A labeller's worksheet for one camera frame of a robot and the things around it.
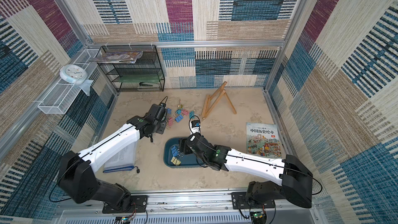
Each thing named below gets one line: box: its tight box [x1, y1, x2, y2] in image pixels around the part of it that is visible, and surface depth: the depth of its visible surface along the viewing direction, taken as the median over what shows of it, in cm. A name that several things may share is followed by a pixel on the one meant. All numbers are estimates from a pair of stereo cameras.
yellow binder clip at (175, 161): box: [169, 156, 182, 166], surface depth 87 cm
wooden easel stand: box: [201, 80, 237, 120], surface depth 102 cm
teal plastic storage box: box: [163, 137, 206, 168], surface depth 88 cm
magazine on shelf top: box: [89, 51, 144, 64], surface depth 88 cm
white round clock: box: [59, 64, 88, 85], surface depth 76 cm
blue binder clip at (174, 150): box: [171, 145, 180, 157], surface depth 91 cm
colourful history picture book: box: [245, 121, 282, 159], surface depth 96 cm
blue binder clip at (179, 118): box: [175, 114, 184, 123], surface depth 104 cm
